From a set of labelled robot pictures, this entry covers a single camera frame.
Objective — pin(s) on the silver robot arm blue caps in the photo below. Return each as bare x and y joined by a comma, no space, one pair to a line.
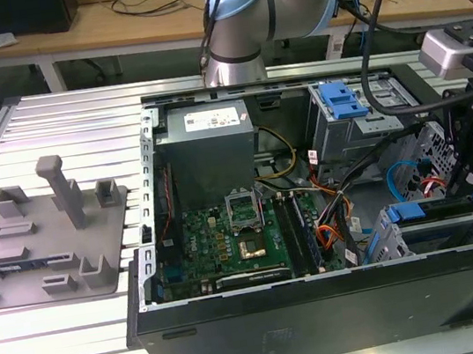
240,20

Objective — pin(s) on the grey metal disk bay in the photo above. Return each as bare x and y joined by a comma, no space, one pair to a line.
450,234

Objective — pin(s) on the blue empty disk carrier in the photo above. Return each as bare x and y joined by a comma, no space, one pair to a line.
343,101

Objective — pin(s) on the black RAM slot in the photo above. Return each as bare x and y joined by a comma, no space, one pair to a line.
290,236
307,233

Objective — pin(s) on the grey metal drive cage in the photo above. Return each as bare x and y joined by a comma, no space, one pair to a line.
346,138

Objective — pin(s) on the white red tagged connector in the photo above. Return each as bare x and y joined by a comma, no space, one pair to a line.
313,156

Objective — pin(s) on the CPU socket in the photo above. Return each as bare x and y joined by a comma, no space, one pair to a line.
252,248

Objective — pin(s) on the black graphics card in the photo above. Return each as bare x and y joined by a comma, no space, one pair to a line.
251,278

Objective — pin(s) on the grey power supply unit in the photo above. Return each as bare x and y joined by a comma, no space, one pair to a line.
208,163

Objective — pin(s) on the black open PC case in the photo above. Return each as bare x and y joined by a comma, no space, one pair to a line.
287,334

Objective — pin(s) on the green motherboard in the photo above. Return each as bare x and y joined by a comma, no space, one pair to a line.
202,244

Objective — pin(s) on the grey parts rack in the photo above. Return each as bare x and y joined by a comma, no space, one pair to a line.
52,258

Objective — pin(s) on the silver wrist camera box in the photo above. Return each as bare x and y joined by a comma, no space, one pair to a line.
440,53

